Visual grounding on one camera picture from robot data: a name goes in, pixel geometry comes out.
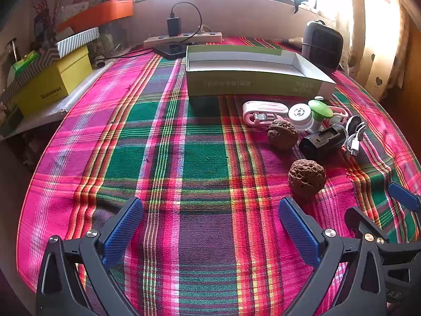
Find black battery charger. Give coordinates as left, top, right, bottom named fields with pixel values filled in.
left=299, top=123, right=349, bottom=160

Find black smartphone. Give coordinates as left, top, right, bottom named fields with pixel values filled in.
left=155, top=43, right=189, bottom=60

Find orange tray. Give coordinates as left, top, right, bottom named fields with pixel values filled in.
left=57, top=0, right=135, bottom=33

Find yellow cardboard box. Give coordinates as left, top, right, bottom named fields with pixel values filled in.
left=15, top=44, right=93, bottom=116

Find short white usb cable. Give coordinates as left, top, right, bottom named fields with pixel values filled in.
left=342, top=122, right=367, bottom=157

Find white bottle cap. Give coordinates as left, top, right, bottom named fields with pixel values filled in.
left=288, top=103, right=314, bottom=132

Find green white mushroom lamp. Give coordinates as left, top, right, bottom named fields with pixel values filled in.
left=308, top=96, right=333, bottom=133

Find plaid tablecloth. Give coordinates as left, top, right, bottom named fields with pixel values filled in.
left=16, top=36, right=421, bottom=316

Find glass tank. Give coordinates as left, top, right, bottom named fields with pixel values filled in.
left=99, top=16, right=133, bottom=56

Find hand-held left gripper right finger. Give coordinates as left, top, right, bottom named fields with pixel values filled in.
left=278, top=197, right=387, bottom=316

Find grey space heater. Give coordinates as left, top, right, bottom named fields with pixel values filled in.
left=302, top=21, right=344, bottom=73

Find green white cardboard box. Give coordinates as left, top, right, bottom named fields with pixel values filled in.
left=185, top=44, right=337, bottom=97

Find dried flower branches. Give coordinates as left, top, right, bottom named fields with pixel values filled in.
left=28, top=0, right=66, bottom=40

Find white power strip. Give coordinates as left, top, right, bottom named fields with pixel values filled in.
left=143, top=32, right=223, bottom=48

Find black charger adapter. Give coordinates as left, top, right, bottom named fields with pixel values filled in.
left=167, top=16, right=181, bottom=36

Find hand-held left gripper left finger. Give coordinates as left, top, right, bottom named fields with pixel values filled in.
left=36, top=197, right=144, bottom=316

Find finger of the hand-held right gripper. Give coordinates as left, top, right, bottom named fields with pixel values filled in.
left=387, top=182, right=421, bottom=212
left=345, top=207, right=421, bottom=259

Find pink green hook clip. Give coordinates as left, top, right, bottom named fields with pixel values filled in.
left=329, top=106, right=350, bottom=123

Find black charging cable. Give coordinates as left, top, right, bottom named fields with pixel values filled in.
left=99, top=2, right=202, bottom=61

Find beige dotted curtain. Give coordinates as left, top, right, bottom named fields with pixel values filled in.
left=339, top=0, right=412, bottom=102

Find green packet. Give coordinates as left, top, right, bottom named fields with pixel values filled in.
left=10, top=50, right=39, bottom=73

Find black white round gadget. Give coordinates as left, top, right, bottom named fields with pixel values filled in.
left=345, top=116, right=362, bottom=133

